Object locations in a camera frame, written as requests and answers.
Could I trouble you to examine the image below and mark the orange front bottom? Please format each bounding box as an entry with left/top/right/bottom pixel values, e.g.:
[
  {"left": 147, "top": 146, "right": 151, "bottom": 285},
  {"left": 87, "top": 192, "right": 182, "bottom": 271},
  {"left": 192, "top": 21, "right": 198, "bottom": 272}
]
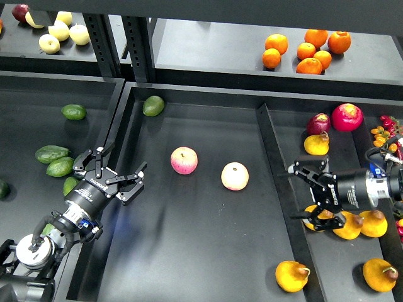
[{"left": 296, "top": 57, "right": 322, "bottom": 75}]

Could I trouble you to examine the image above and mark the orange top right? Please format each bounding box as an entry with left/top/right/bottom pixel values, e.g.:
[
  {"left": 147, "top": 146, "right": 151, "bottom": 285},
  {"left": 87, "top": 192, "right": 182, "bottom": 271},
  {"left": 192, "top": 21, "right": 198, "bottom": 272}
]
[{"left": 327, "top": 31, "right": 351, "bottom": 54}]

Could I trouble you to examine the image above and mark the black centre tray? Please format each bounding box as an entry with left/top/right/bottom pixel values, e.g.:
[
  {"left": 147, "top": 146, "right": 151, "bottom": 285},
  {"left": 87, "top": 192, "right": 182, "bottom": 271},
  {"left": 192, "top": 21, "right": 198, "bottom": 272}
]
[{"left": 55, "top": 83, "right": 402, "bottom": 301}]

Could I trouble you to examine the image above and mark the pale yellow pear back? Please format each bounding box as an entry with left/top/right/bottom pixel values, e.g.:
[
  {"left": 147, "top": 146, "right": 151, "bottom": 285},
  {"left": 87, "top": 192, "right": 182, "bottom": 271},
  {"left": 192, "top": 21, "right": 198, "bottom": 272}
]
[{"left": 56, "top": 11, "right": 72, "bottom": 26}]

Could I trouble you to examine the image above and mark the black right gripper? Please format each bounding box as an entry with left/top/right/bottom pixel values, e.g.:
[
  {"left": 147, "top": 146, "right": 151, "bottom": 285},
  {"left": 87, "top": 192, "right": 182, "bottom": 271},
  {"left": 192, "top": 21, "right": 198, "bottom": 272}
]
[{"left": 280, "top": 156, "right": 387, "bottom": 232}]

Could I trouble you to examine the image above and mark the dark avocado near tray wall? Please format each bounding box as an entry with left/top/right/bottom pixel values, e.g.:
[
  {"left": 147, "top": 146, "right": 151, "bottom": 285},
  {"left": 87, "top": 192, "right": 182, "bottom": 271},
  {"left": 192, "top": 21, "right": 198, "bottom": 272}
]
[{"left": 73, "top": 153, "right": 83, "bottom": 166}]

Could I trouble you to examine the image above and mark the orange lower right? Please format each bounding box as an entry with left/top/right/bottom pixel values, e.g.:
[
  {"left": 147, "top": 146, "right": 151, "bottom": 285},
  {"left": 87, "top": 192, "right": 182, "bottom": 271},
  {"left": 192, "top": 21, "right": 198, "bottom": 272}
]
[{"left": 314, "top": 50, "right": 332, "bottom": 71}]

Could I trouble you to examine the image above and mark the pale yellow pear front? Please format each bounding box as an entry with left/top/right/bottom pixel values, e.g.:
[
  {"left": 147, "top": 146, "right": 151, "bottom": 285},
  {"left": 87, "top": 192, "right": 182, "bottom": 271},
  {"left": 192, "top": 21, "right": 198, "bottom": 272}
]
[{"left": 38, "top": 34, "right": 60, "bottom": 54}]

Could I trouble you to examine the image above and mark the green avocado left tray top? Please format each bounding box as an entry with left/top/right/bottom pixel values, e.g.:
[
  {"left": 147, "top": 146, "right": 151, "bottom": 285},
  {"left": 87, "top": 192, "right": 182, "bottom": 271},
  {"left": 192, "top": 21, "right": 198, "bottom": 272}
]
[{"left": 61, "top": 104, "right": 87, "bottom": 120}]

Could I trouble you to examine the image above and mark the pale yellow pear hidden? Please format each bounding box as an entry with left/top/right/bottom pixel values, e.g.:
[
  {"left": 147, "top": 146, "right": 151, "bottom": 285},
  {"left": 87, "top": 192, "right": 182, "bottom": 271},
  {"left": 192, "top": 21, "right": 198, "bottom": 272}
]
[{"left": 25, "top": 11, "right": 45, "bottom": 29}]

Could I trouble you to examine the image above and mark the pale pink apple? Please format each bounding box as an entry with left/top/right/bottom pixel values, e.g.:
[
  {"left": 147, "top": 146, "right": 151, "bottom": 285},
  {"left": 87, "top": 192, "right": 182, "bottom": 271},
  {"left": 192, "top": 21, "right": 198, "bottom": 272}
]
[{"left": 221, "top": 162, "right": 249, "bottom": 191}]

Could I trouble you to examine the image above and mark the dark avocado left edge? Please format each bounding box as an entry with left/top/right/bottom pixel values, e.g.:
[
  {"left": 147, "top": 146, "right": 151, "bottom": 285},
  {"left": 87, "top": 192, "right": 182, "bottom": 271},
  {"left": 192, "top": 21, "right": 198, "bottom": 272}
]
[{"left": 0, "top": 179, "right": 10, "bottom": 199}]

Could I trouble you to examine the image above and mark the black shelf upright post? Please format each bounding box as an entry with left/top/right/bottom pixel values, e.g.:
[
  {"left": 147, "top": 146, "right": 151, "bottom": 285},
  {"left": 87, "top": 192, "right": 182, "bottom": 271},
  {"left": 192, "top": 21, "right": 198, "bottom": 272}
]
[{"left": 82, "top": 13, "right": 156, "bottom": 83}]

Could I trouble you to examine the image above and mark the orange far left top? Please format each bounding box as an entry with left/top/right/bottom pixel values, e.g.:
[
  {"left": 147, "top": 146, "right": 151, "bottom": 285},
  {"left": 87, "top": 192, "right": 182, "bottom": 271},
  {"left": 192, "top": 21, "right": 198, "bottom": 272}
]
[{"left": 264, "top": 33, "right": 288, "bottom": 55}]

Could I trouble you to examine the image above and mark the small orange middle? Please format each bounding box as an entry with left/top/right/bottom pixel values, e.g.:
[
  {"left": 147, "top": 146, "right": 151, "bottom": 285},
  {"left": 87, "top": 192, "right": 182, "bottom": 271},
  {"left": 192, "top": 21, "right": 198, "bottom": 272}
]
[{"left": 297, "top": 42, "right": 316, "bottom": 60}]

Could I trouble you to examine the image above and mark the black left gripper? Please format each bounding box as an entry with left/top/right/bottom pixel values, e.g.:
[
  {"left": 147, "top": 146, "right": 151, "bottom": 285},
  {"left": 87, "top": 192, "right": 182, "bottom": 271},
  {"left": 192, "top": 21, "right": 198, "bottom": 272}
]
[{"left": 65, "top": 142, "right": 147, "bottom": 220}]

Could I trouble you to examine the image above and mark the pale yellow pear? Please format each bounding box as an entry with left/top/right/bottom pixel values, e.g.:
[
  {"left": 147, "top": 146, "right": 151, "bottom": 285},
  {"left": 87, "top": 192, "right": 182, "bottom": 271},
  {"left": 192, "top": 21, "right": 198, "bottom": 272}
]
[
  {"left": 69, "top": 24, "right": 90, "bottom": 46},
  {"left": 48, "top": 20, "right": 70, "bottom": 42},
  {"left": 38, "top": 34, "right": 60, "bottom": 54},
  {"left": 56, "top": 11, "right": 72, "bottom": 26}
]

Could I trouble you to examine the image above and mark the long green avocado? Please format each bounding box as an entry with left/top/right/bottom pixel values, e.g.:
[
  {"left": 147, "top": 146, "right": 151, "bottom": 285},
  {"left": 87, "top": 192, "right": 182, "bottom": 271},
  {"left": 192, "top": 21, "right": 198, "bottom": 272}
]
[{"left": 42, "top": 223, "right": 55, "bottom": 236}]

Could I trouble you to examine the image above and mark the green avocado tray corner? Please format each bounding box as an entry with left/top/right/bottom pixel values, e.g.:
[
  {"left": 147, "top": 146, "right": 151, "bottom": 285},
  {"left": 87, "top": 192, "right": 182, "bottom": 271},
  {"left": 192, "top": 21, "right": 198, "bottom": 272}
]
[{"left": 142, "top": 96, "right": 165, "bottom": 117}]

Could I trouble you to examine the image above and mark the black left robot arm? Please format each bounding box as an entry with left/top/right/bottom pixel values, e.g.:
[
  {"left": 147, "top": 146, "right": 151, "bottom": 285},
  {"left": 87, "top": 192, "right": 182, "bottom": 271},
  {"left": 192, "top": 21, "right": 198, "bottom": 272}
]
[{"left": 1, "top": 146, "right": 147, "bottom": 301}]

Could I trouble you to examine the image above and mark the pale yellow pear middle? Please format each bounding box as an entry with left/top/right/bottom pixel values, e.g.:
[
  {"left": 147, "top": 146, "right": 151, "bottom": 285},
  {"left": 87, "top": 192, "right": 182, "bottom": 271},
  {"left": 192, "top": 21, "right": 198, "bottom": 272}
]
[{"left": 48, "top": 20, "right": 70, "bottom": 42}]

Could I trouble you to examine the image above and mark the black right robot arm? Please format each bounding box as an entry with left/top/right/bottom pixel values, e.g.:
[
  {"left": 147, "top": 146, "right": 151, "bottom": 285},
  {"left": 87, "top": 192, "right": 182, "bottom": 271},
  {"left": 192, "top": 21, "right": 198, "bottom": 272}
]
[{"left": 288, "top": 135, "right": 402, "bottom": 231}]

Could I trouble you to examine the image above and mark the orange top centre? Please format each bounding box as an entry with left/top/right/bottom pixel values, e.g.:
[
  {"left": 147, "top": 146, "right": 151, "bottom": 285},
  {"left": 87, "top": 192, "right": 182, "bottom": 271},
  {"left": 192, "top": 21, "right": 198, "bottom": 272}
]
[{"left": 304, "top": 29, "right": 328, "bottom": 48}]

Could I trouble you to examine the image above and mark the cherry tomato bunch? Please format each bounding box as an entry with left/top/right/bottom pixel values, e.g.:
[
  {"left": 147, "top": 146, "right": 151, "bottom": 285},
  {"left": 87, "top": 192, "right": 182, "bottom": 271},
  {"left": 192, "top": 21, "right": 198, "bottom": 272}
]
[{"left": 370, "top": 115, "right": 402, "bottom": 154}]

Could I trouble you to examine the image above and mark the bright red apple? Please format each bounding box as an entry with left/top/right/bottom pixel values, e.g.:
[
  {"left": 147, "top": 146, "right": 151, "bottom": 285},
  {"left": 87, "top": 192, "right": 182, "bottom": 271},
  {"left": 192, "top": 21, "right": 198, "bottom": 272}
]
[{"left": 331, "top": 103, "right": 363, "bottom": 131}]

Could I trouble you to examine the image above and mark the dark red apple right tray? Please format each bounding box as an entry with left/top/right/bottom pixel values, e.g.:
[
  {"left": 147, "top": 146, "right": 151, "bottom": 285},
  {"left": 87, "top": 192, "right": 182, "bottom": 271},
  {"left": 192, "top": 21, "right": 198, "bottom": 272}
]
[{"left": 306, "top": 113, "right": 331, "bottom": 135}]

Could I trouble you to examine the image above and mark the orange far left bottom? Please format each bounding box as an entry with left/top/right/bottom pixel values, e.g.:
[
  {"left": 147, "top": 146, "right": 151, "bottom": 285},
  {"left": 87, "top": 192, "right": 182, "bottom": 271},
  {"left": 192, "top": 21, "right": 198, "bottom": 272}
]
[{"left": 262, "top": 48, "right": 281, "bottom": 69}]

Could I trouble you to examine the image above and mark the light green avocado pile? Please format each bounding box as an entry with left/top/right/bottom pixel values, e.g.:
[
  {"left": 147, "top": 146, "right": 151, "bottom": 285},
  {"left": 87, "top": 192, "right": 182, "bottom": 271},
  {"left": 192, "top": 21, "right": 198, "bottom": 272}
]
[{"left": 46, "top": 157, "right": 74, "bottom": 177}]

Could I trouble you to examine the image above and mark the pink red apple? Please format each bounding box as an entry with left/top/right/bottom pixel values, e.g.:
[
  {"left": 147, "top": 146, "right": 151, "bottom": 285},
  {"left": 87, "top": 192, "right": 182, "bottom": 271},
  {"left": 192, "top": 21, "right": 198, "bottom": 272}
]
[{"left": 170, "top": 147, "right": 198, "bottom": 175}]

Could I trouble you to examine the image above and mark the pale yellow pear right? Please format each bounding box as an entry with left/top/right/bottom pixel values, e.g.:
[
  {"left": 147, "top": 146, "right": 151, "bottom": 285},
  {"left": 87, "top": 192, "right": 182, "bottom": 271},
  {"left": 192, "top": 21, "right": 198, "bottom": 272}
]
[{"left": 69, "top": 24, "right": 90, "bottom": 46}]

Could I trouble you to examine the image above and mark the yellow pear upper right tray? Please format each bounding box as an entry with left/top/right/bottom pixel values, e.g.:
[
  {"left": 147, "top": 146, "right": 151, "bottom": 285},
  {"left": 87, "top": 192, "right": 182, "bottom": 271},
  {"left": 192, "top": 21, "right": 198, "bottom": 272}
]
[{"left": 304, "top": 131, "right": 330, "bottom": 155}]

